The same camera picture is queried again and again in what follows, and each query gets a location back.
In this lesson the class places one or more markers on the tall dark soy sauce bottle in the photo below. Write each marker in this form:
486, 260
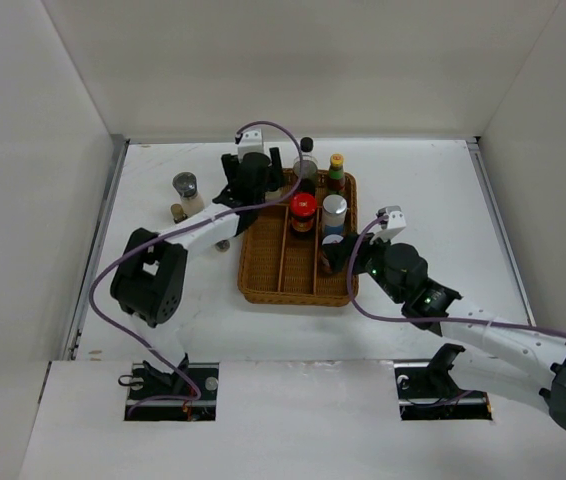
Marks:
305, 167

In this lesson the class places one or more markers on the black lid white powder jar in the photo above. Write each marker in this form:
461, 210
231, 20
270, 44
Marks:
273, 195

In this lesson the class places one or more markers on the red lid chili sauce jar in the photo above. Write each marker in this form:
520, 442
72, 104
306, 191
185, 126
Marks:
303, 208

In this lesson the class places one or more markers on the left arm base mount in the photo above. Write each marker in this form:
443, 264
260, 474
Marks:
153, 395

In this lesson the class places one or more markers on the small black lid spice jar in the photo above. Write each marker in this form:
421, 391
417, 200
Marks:
223, 246

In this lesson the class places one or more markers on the white lid small sauce jar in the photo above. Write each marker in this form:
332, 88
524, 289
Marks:
331, 257

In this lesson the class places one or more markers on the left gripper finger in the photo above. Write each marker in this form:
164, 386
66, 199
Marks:
230, 164
276, 170

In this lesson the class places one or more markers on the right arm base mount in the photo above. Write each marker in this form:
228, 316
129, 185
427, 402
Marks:
427, 392

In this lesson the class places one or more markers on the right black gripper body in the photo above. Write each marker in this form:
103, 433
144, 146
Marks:
371, 259

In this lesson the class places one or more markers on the brown wicker divided basket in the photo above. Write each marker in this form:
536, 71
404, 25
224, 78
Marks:
276, 267

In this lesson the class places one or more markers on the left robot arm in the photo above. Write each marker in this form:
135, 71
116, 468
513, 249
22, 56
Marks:
149, 280

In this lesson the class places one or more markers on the clear cap salt grinder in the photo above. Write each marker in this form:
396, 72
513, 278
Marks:
186, 185

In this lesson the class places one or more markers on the small yellow label bottle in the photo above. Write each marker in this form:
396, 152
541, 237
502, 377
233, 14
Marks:
178, 213

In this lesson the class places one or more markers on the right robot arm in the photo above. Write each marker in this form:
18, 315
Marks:
482, 351

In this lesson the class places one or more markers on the green label yellow cap bottle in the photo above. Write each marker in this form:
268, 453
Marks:
336, 180

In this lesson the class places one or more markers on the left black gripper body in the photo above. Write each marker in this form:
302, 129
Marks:
260, 199

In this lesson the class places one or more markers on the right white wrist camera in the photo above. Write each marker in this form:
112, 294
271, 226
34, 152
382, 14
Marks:
392, 222

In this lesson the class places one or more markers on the silver lid white peppercorn jar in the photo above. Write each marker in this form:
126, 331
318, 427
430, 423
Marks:
334, 210

